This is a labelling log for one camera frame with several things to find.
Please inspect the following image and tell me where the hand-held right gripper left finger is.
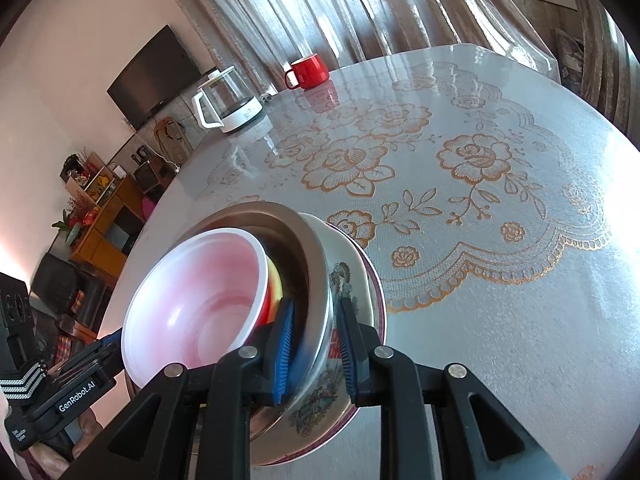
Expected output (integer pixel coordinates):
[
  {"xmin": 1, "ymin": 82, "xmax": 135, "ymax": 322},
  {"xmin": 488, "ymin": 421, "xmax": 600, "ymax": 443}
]
[{"xmin": 70, "ymin": 297, "xmax": 297, "ymax": 480}]

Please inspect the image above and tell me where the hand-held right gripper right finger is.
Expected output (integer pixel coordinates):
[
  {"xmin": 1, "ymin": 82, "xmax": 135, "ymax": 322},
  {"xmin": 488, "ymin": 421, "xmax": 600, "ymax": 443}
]
[{"xmin": 335, "ymin": 296, "xmax": 571, "ymax": 480}]

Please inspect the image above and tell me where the stainless steel bowl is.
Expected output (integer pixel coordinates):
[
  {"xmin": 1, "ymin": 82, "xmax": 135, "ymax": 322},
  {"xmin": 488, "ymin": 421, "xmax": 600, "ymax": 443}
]
[{"xmin": 187, "ymin": 201, "xmax": 335, "ymax": 438}]

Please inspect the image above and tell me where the large purple-rimmed floral plate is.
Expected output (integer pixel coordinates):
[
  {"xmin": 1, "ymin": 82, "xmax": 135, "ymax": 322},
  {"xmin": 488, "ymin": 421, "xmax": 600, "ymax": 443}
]
[{"xmin": 260, "ymin": 240, "xmax": 387, "ymax": 468}]

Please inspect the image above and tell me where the white plate with red-green print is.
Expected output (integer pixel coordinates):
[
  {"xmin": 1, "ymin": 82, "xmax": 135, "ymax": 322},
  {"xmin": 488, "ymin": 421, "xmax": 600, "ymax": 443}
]
[{"xmin": 250, "ymin": 212, "xmax": 376, "ymax": 467}]

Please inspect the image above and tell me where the yellow plastic bowl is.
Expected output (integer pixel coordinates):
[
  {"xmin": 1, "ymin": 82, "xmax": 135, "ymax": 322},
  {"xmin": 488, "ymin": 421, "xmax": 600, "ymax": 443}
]
[{"xmin": 260, "ymin": 255, "xmax": 285, "ymax": 326}]

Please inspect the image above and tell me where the red plastic bowl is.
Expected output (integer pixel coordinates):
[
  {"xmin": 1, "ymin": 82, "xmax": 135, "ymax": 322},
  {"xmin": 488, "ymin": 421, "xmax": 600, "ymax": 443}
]
[{"xmin": 121, "ymin": 227, "xmax": 273, "ymax": 386}]

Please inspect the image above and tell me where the person's left hand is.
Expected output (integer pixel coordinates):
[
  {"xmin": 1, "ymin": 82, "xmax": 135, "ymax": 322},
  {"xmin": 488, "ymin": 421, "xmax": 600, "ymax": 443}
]
[{"xmin": 27, "ymin": 400, "xmax": 103, "ymax": 480}]

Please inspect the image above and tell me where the dark sofa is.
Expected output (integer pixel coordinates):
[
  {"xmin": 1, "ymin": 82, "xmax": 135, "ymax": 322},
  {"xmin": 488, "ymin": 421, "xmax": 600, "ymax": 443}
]
[{"xmin": 27, "ymin": 252, "xmax": 113, "ymax": 361}]

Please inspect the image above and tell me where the wooden desk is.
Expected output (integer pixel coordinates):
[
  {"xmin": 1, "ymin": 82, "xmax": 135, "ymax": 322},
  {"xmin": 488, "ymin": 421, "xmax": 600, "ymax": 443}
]
[{"xmin": 67, "ymin": 175, "xmax": 151, "ymax": 281}]

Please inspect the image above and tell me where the cluttered wooden shelf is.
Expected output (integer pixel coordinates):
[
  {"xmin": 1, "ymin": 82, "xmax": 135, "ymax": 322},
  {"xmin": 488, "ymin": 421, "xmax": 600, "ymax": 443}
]
[{"xmin": 59, "ymin": 150, "xmax": 118, "ymax": 211}]

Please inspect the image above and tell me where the wooden chair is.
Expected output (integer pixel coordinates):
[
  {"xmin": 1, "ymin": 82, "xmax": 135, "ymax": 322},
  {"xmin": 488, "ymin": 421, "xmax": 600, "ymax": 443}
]
[{"xmin": 152, "ymin": 116, "xmax": 193, "ymax": 166}]

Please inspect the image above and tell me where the white glass electric kettle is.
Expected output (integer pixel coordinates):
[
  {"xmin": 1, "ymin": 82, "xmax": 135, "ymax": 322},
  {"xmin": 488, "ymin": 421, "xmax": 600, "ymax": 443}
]
[{"xmin": 192, "ymin": 66, "xmax": 265, "ymax": 134}]

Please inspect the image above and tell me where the red mug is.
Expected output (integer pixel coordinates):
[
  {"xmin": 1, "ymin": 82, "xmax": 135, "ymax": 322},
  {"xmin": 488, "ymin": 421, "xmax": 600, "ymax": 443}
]
[{"xmin": 284, "ymin": 53, "xmax": 330, "ymax": 91}]

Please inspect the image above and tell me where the wide grey sheer curtain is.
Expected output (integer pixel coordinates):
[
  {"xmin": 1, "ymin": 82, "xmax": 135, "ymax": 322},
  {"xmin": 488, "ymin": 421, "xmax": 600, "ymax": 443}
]
[{"xmin": 150, "ymin": 0, "xmax": 561, "ymax": 83}]

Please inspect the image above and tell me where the grey clutter pile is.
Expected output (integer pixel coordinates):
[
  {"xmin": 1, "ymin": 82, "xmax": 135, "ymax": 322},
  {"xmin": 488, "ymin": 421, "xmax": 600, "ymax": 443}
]
[{"xmin": 554, "ymin": 27, "xmax": 585, "ymax": 88}]

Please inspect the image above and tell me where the narrow grey sheer curtain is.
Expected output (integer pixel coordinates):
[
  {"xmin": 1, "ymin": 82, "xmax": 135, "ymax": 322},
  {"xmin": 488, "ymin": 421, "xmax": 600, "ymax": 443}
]
[{"xmin": 565, "ymin": 0, "xmax": 640, "ymax": 146}]

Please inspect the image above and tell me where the black wall television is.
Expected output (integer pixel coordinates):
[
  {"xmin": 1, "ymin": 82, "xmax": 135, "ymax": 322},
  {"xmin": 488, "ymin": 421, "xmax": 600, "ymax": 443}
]
[{"xmin": 106, "ymin": 24, "xmax": 203, "ymax": 129}]

